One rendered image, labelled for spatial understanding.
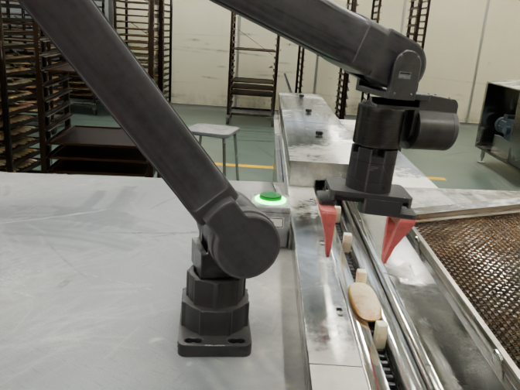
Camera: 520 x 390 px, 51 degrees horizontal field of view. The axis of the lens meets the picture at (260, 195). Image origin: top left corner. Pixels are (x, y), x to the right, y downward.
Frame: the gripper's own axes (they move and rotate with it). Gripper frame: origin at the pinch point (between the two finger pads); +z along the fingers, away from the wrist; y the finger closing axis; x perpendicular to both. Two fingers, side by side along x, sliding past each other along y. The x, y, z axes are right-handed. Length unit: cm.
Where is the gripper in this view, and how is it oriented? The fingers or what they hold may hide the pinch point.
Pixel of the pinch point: (356, 253)
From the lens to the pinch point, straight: 72.9
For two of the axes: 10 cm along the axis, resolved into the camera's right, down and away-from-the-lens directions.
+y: -9.9, -1.1, -0.2
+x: -0.2, 2.9, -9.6
